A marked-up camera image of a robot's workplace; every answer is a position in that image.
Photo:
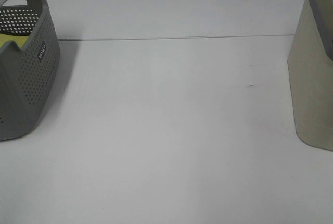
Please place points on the grey perforated plastic basket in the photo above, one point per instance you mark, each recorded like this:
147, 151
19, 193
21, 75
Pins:
27, 73

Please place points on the beige plastic basket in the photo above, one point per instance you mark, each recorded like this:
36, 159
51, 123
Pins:
310, 74

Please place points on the yellow-green cloth in basket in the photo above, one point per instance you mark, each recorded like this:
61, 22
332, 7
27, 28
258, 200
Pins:
18, 39

